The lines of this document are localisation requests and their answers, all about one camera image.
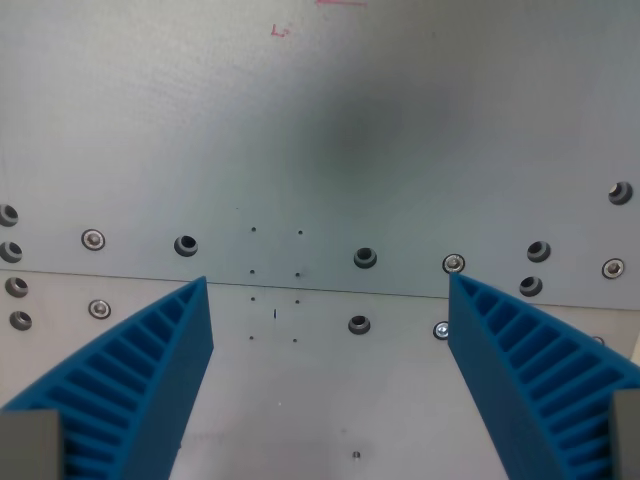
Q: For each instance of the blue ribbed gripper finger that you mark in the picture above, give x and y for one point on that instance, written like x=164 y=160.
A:
x=520 y=370
x=150 y=380

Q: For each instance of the silver hex socket screw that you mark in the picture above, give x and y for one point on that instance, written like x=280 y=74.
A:
x=454 y=262
x=93 y=239
x=99 y=308
x=613 y=268
x=441 y=330

